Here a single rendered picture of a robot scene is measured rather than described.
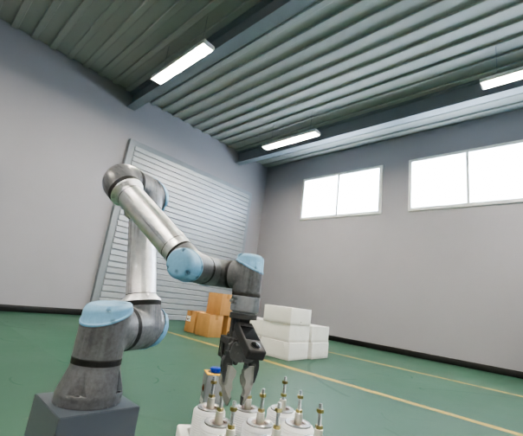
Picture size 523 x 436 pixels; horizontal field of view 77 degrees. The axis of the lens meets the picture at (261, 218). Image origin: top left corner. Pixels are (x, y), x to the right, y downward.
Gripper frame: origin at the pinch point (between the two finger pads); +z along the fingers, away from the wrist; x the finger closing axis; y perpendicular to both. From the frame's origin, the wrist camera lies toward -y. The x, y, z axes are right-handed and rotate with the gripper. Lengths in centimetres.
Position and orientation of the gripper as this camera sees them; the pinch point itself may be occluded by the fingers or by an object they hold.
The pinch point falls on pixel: (235, 400)
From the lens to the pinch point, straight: 91.1
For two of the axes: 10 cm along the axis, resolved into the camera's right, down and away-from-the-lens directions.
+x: -8.8, -2.2, -4.2
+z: -1.2, 9.6, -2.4
